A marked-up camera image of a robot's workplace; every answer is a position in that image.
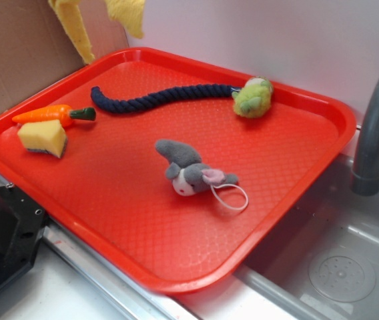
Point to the yellow cloth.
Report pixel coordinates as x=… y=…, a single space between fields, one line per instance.
x=128 y=13

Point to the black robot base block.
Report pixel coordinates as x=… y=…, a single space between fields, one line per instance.
x=22 y=222

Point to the grey plush mouse toy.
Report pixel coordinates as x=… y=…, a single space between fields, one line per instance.
x=189 y=175

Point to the red plastic tray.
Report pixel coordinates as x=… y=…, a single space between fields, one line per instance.
x=109 y=188

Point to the orange toy carrot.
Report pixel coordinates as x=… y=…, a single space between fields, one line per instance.
x=64 y=113

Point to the yellow sponge wedge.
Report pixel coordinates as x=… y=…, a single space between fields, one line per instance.
x=44 y=137

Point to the light wooden board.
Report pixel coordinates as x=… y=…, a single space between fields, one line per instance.
x=105 y=35

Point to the grey toy faucet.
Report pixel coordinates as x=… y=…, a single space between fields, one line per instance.
x=374 y=126

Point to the grey toy sink basin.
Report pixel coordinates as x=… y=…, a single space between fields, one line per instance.
x=321 y=261

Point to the brown cardboard panel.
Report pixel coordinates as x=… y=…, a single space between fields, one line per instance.
x=35 y=52

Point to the blue rope green plush toy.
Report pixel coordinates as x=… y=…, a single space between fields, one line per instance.
x=251 y=101

